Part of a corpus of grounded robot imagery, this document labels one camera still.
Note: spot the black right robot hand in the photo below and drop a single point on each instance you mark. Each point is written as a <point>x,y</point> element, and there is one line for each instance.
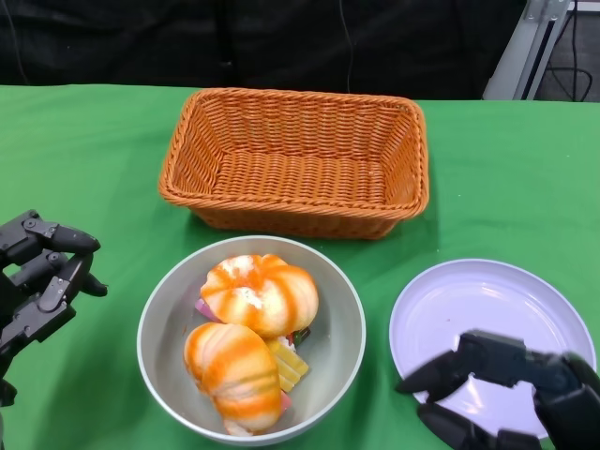
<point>572,398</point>

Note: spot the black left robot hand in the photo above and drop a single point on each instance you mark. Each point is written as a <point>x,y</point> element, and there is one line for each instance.
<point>33,290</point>

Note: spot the oval orange striped bread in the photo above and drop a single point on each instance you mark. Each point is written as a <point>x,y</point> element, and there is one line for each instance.
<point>234,375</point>

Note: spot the grey-green bowl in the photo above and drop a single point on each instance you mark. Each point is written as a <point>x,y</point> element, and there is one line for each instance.
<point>328,337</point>

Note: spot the pale lavender plate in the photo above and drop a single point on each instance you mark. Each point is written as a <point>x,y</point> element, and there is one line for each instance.
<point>492,300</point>

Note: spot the yellow layered cake slice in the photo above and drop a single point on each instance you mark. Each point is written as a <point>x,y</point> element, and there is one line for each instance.
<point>290,368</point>

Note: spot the chocolate cake piece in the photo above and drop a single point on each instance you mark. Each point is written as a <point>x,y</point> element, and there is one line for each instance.
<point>301,334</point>

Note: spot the orange wicker basket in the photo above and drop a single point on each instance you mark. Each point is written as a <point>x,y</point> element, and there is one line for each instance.
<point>300,178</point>

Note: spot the green tablecloth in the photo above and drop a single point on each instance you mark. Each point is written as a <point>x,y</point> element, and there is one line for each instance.
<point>70,154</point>

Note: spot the black backdrop cloth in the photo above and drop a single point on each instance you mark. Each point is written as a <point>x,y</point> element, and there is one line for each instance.
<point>140,42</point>

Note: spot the black stand pole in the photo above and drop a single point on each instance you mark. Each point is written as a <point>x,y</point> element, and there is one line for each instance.
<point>227,63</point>

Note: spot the grey aluminium frame post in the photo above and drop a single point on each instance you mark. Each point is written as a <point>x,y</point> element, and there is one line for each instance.
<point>522,61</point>

